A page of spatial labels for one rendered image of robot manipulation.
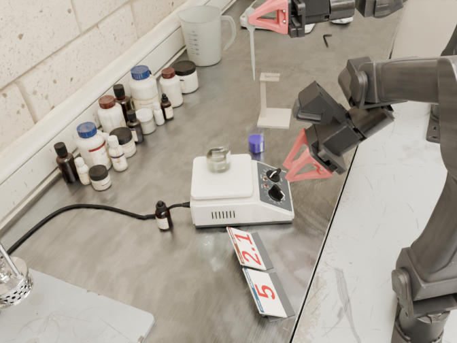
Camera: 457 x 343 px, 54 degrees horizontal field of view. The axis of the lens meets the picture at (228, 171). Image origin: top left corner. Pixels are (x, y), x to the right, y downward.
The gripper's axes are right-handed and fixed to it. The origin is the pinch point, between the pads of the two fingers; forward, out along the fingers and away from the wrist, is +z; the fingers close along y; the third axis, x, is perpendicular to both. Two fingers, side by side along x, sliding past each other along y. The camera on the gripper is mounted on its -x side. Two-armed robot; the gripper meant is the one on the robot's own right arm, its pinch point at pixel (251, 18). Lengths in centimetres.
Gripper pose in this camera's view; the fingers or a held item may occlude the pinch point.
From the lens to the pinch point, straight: 92.0
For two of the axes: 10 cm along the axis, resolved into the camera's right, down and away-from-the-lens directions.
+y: 1.5, 6.5, -7.5
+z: -9.8, 1.7, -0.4
